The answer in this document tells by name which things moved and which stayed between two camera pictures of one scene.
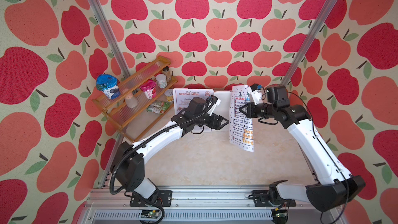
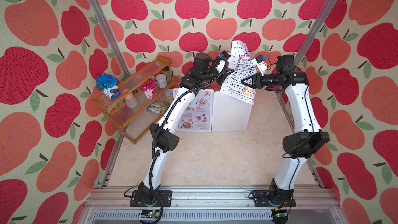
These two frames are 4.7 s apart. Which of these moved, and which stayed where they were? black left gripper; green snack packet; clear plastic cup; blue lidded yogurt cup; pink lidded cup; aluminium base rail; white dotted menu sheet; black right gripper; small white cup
Moved: black left gripper; white dotted menu sheet; black right gripper
Stayed: small white cup; aluminium base rail; clear plastic cup; blue lidded yogurt cup; green snack packet; pink lidded cup
